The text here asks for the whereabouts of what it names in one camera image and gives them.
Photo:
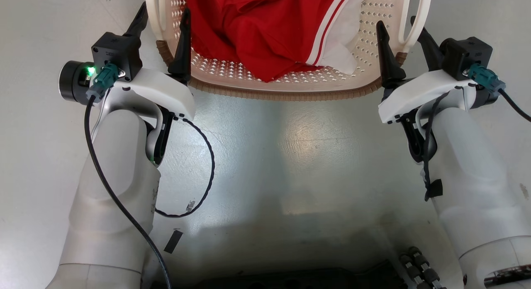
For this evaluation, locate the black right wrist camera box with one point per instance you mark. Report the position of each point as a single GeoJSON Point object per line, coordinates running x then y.
{"type": "Point", "coordinates": [466, 54]}

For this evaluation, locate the red garment with white stripes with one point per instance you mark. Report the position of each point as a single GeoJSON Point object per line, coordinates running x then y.
{"type": "Point", "coordinates": [265, 36]}

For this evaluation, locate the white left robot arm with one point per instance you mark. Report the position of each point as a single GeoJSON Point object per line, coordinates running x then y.
{"type": "Point", "coordinates": [112, 189]}

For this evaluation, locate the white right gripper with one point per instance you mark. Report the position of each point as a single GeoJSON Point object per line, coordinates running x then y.
{"type": "Point", "coordinates": [419, 92]}

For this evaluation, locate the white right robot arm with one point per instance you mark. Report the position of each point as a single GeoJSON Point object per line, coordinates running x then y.
{"type": "Point", "coordinates": [468, 177]}

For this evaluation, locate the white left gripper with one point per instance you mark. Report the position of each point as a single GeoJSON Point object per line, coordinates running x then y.
{"type": "Point", "coordinates": [166, 92]}

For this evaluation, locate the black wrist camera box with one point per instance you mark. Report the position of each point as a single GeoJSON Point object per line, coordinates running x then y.
{"type": "Point", "coordinates": [116, 52]}
{"type": "Point", "coordinates": [466, 54]}

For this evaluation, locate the black tape strip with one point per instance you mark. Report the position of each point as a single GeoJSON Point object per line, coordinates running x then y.
{"type": "Point", "coordinates": [173, 241]}

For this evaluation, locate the beige perforated plastic laundry basket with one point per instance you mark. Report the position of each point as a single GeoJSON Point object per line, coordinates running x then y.
{"type": "Point", "coordinates": [290, 88]}

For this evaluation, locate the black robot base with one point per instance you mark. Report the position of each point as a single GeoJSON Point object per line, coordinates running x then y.
{"type": "Point", "coordinates": [298, 278]}

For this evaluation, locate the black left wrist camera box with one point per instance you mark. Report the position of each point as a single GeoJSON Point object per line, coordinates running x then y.
{"type": "Point", "coordinates": [116, 52]}

